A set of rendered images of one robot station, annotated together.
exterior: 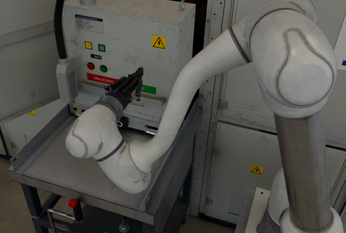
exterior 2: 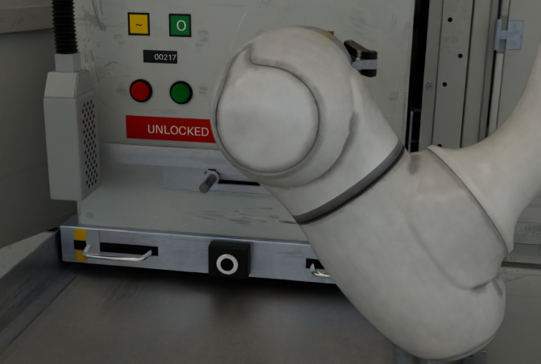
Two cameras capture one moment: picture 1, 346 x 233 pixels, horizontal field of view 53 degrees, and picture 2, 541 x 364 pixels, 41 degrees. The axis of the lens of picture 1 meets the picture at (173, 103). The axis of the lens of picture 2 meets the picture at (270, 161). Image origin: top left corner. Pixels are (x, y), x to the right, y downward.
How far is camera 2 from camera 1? 66 cm
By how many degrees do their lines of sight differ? 20
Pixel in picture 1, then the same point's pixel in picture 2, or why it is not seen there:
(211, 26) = not seen: outside the picture
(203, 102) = not seen: hidden behind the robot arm
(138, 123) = (284, 259)
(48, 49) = not seen: outside the picture
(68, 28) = not seen: outside the picture
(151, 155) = (526, 171)
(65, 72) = (74, 94)
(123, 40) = not seen: outside the picture
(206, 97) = not seen: hidden behind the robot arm
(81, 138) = (295, 72)
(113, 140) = (381, 121)
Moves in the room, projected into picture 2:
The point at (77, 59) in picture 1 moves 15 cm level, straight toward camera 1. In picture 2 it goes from (99, 76) to (126, 95)
